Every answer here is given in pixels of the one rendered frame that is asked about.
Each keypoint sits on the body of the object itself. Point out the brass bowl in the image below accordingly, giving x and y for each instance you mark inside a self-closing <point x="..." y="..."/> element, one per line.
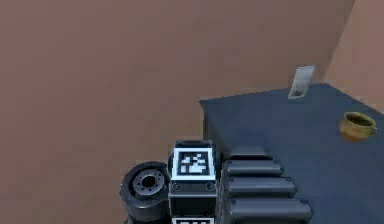
<point x="357" y="126"/>

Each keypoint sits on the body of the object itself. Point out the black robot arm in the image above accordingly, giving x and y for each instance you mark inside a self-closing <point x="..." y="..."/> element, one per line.
<point x="256" y="193"/>

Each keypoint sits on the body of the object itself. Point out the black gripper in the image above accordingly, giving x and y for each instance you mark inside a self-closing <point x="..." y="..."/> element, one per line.
<point x="146" y="186"/>

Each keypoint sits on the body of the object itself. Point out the dark blue chest of drawers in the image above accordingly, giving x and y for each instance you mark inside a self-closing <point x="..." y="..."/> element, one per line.
<point x="300" y="150"/>

